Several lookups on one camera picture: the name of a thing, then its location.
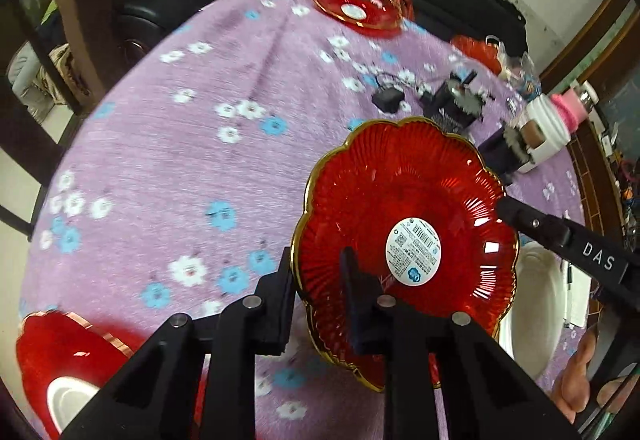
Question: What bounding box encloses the large red flower plate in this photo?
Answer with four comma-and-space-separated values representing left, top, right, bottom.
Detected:
291, 117, 518, 391

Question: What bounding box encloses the right hand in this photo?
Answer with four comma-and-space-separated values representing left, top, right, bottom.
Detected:
550, 326, 639, 424

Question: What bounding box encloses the white notepad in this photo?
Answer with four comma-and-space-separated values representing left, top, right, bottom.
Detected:
562, 260, 591, 328

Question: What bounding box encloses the black jar right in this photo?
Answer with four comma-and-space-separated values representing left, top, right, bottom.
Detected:
478, 125, 530, 186

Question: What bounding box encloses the black jar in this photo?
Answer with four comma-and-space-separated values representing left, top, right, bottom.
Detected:
478, 125, 530, 186
424, 72, 486, 134

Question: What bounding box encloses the brown cork lid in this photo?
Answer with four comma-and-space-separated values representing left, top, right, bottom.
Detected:
520, 119, 546, 148

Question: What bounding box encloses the white plastic jar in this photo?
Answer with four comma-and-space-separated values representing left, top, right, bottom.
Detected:
514, 96, 570, 174

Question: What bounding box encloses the pink knitted bottle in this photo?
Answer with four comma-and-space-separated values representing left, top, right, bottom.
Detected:
550, 82, 599, 134

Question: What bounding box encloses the black jar left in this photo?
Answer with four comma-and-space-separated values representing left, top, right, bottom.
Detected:
424, 72, 486, 134

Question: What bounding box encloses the black power adapter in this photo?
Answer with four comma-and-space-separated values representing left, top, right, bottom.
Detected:
372, 87, 405, 114

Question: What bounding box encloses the purple floral tablecloth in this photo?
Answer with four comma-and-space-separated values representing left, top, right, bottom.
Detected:
19, 0, 589, 440

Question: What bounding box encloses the far red flower plate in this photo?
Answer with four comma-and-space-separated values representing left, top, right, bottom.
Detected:
312, 0, 402, 30

